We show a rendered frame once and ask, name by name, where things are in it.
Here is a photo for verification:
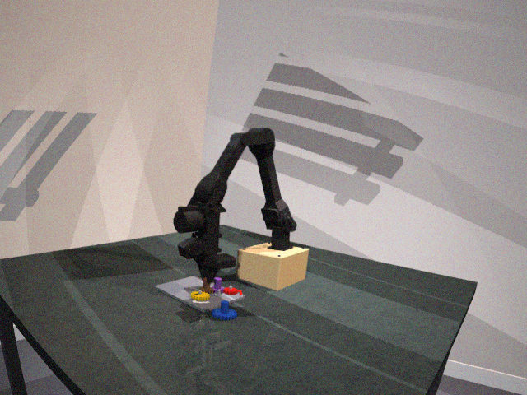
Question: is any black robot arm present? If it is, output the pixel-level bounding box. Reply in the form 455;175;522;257
173;128;297;259

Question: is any yellow gear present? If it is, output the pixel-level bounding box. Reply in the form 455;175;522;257
190;291;210;301

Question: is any blue gear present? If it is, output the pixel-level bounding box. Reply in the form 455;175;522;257
212;300;237;321

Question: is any purple gear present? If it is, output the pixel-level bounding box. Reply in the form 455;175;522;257
212;277;225;293

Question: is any brown gear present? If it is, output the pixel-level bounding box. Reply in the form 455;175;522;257
199;278;214;294

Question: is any red gear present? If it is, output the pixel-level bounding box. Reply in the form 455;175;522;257
223;287;237;295

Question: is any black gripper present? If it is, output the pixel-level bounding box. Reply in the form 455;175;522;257
192;230;236;284

